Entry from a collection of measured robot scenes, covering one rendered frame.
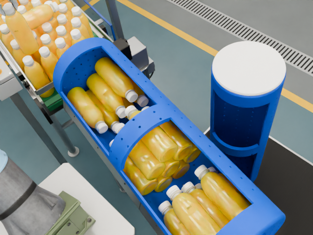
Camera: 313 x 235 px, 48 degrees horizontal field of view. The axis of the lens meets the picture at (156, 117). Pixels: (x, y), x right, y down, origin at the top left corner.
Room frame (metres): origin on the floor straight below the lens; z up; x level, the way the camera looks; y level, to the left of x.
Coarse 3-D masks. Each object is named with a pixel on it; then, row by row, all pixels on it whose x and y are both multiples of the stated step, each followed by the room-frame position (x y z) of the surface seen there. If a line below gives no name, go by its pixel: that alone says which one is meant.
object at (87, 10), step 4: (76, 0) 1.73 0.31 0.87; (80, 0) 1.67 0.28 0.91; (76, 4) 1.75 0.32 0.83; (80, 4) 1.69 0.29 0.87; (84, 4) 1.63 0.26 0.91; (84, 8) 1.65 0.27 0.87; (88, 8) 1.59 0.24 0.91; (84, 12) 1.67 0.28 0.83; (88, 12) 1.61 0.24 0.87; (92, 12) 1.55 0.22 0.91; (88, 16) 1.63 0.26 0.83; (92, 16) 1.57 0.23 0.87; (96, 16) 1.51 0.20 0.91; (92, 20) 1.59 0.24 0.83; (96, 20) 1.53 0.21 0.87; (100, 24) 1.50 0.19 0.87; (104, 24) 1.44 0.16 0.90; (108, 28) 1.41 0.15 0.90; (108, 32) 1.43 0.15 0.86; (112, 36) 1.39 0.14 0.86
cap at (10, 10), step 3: (3, 6) 1.16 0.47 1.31; (6, 6) 1.16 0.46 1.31; (9, 6) 1.16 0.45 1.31; (12, 6) 1.15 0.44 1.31; (3, 9) 1.14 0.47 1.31; (6, 9) 1.14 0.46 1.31; (9, 9) 1.14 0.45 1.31; (12, 9) 1.14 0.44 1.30; (6, 12) 1.14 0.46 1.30; (9, 12) 1.13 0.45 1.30; (12, 12) 1.14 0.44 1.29
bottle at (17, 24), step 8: (8, 16) 1.14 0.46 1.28; (16, 16) 1.14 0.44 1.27; (8, 24) 1.13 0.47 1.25; (16, 24) 1.12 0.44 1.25; (24, 24) 1.14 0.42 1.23; (16, 32) 1.12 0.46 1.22; (24, 32) 1.12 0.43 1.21; (32, 32) 1.16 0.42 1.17; (16, 40) 1.13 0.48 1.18; (24, 40) 1.12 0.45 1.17; (32, 40) 1.13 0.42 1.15; (24, 48) 1.12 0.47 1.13; (32, 48) 1.12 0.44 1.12
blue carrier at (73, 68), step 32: (64, 64) 0.90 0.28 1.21; (128, 64) 0.86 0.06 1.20; (64, 96) 0.84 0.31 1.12; (160, 96) 0.70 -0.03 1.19; (128, 128) 0.58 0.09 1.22; (192, 128) 0.55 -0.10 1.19; (224, 160) 0.43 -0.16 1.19; (160, 192) 0.47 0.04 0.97; (256, 192) 0.32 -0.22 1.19; (160, 224) 0.31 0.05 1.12; (256, 224) 0.23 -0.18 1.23
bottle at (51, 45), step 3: (42, 42) 1.18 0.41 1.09; (48, 42) 1.17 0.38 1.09; (51, 42) 1.18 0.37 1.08; (54, 42) 1.19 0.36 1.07; (42, 45) 1.18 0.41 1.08; (45, 45) 1.17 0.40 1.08; (48, 45) 1.17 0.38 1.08; (51, 45) 1.17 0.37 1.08; (54, 45) 1.18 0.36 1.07; (48, 48) 1.16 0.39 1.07; (51, 48) 1.16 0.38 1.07; (54, 48) 1.16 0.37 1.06; (51, 51) 1.15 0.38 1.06; (54, 51) 1.16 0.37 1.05; (54, 54) 1.15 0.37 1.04; (57, 57) 1.16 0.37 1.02
